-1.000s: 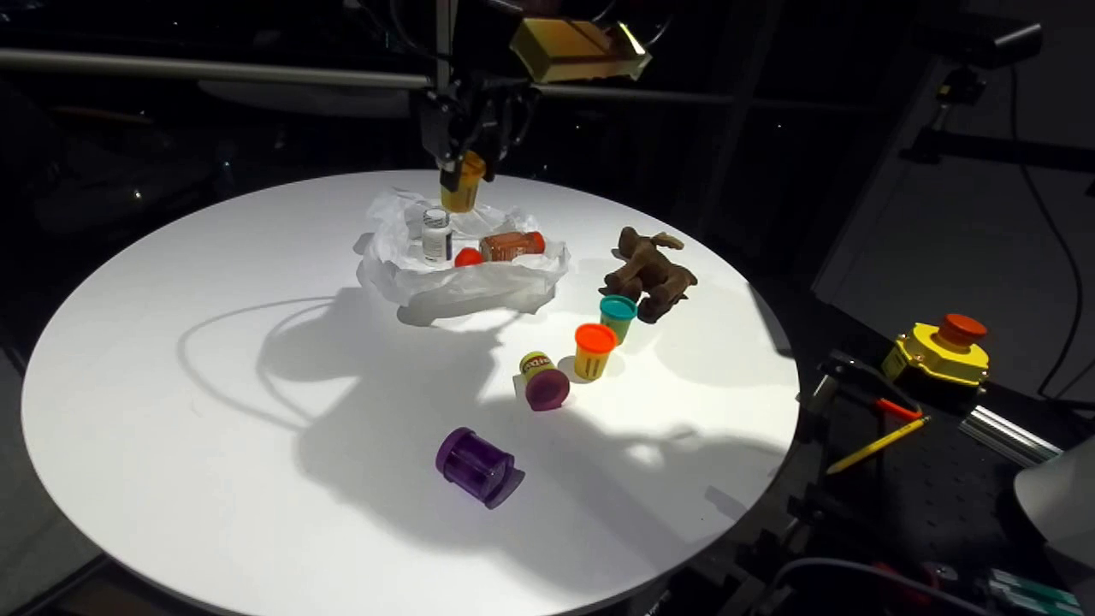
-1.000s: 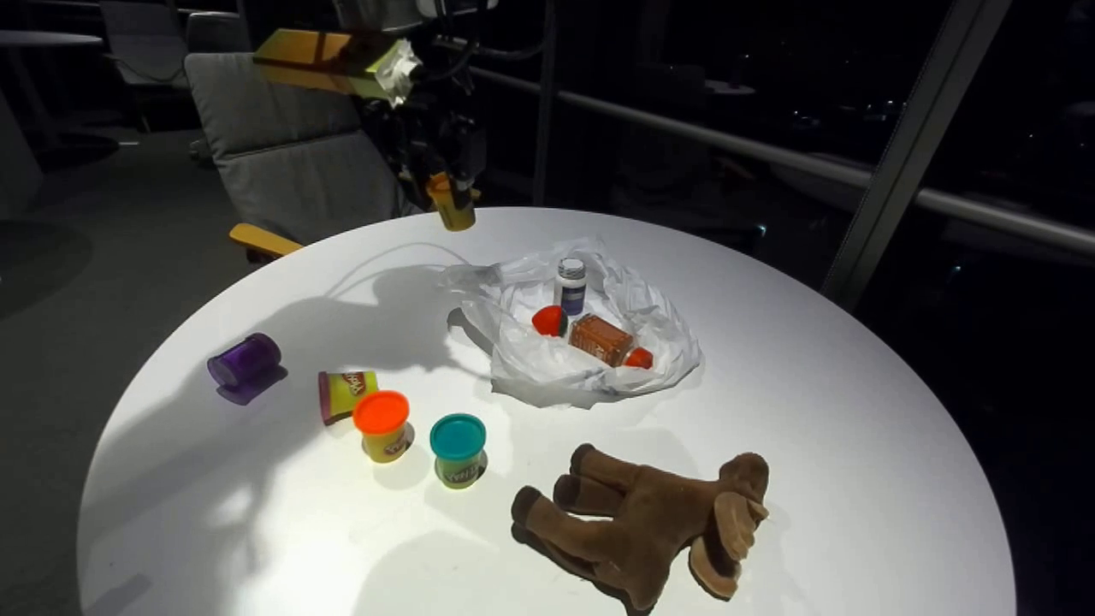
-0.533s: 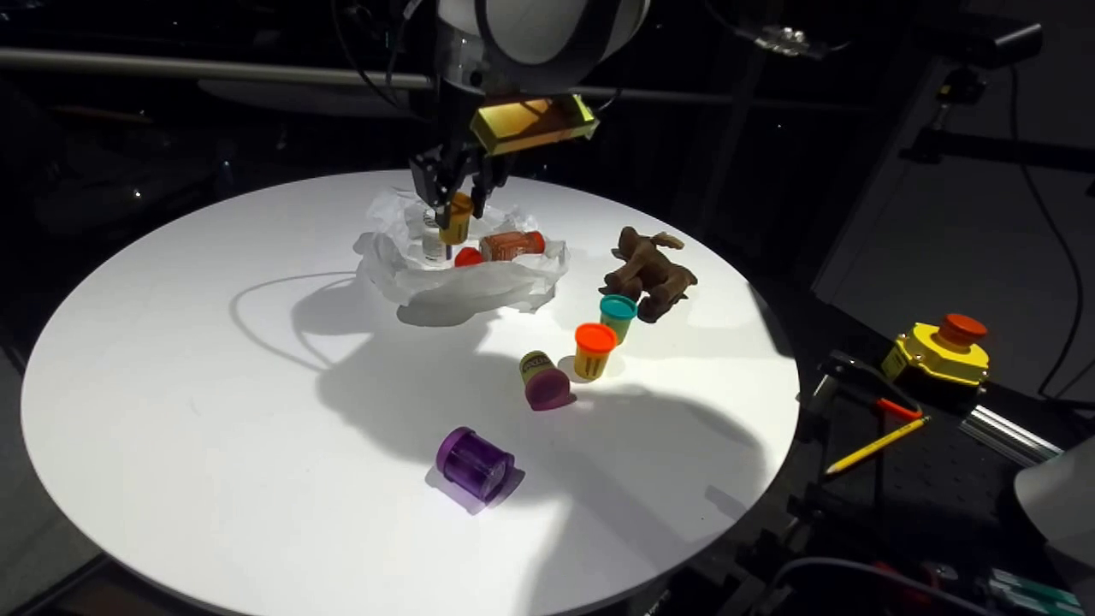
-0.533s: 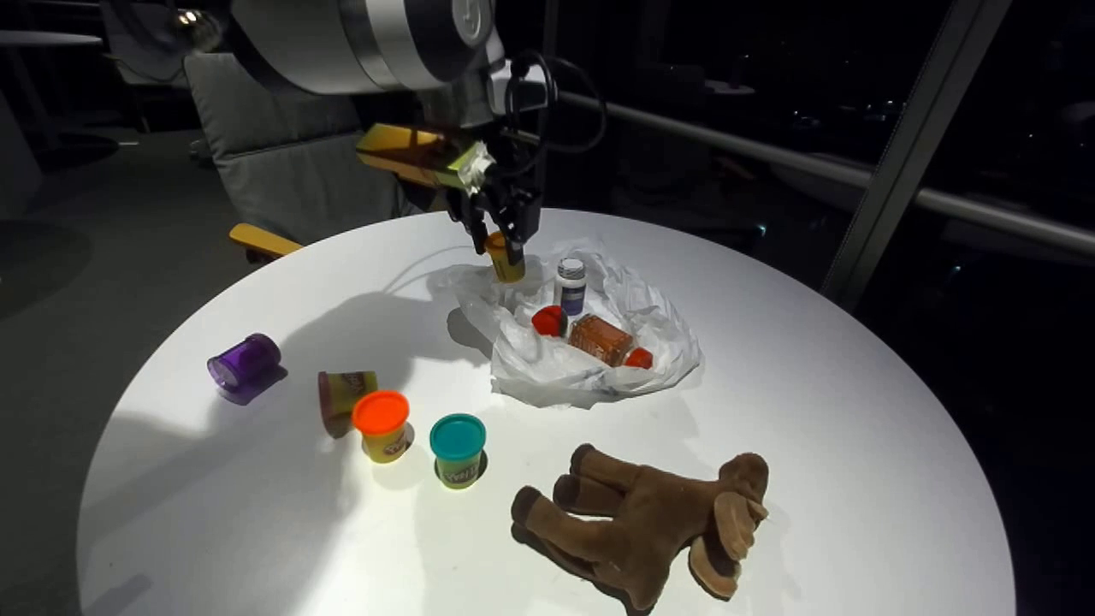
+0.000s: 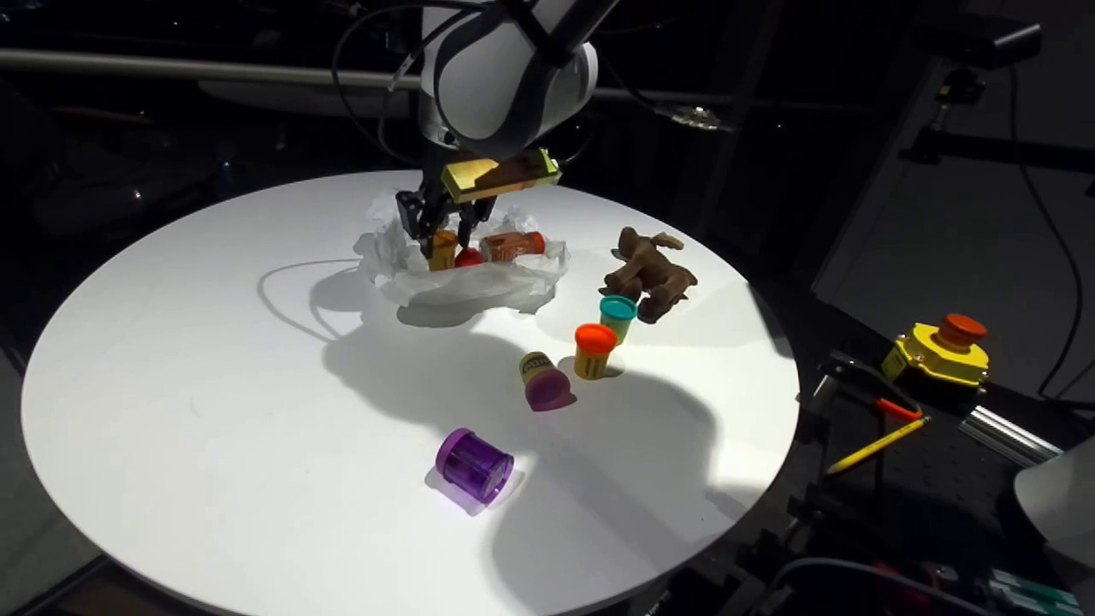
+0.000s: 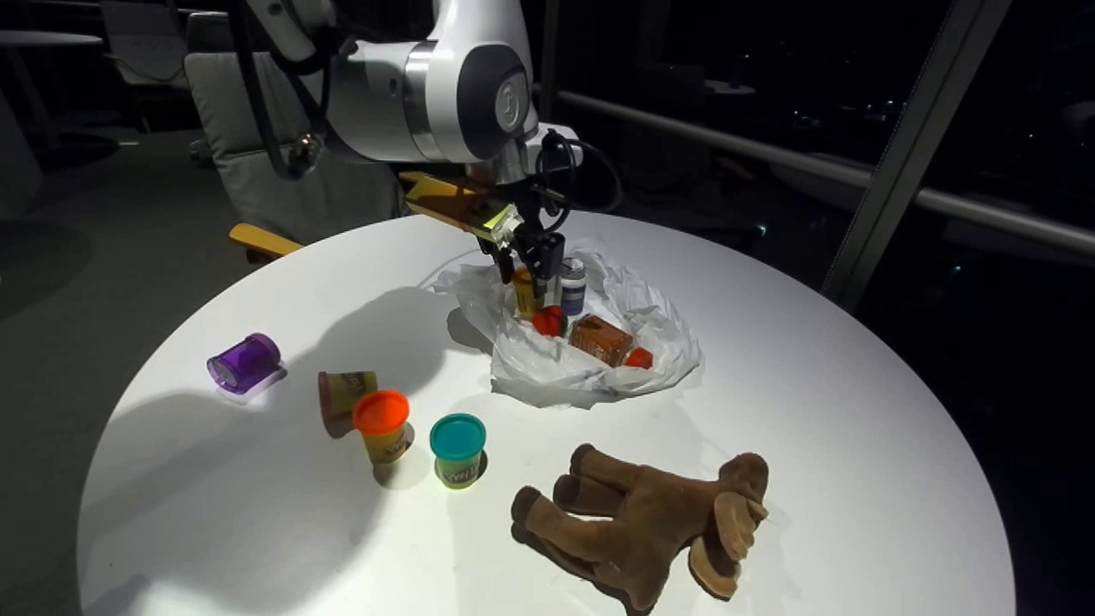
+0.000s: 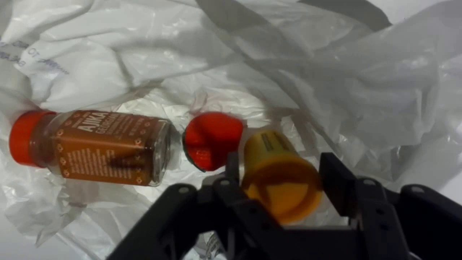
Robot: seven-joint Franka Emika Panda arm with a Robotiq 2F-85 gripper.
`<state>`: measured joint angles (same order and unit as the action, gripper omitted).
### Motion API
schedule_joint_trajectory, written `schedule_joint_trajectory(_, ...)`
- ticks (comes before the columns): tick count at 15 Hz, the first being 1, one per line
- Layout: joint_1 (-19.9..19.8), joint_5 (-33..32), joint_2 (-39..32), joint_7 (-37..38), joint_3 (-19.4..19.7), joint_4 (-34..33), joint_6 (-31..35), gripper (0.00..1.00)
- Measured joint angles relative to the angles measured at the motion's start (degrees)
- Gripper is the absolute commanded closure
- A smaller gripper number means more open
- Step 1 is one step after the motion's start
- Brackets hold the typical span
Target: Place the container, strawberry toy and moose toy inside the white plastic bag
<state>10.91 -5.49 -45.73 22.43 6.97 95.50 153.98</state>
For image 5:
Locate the purple plastic cup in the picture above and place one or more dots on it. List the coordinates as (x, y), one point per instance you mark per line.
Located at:
(473, 466)

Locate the brown moose plush toy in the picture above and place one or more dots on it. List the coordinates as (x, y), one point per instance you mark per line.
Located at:
(651, 275)

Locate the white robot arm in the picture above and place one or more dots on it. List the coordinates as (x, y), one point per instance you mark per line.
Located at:
(513, 73)

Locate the yellow lid dough tub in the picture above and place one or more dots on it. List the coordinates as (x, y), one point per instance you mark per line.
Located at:
(443, 251)

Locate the silver metal cylinder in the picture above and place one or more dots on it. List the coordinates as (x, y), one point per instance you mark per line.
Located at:
(1011, 434)

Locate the orange lid dough tub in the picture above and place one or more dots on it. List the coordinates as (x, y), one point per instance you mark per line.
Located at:
(594, 347)

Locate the yellow emergency stop button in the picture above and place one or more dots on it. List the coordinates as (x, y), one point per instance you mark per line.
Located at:
(936, 347)

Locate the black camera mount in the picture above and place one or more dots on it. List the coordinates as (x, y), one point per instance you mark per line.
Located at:
(992, 38)

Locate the white rounded shade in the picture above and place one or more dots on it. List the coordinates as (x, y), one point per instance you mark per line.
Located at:
(1063, 500)

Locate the yellow pencil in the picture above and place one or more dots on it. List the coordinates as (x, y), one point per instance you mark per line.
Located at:
(877, 446)

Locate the metal window rail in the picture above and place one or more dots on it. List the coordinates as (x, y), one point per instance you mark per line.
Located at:
(171, 65)

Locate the teal lid dough tub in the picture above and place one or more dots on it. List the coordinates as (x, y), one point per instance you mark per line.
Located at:
(618, 308)

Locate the brown container with red cap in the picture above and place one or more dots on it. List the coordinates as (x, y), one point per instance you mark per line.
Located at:
(513, 246)

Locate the white plastic bag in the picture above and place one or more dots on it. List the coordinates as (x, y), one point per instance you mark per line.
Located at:
(501, 292)

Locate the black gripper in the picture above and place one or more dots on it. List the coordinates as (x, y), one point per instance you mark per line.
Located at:
(439, 191)

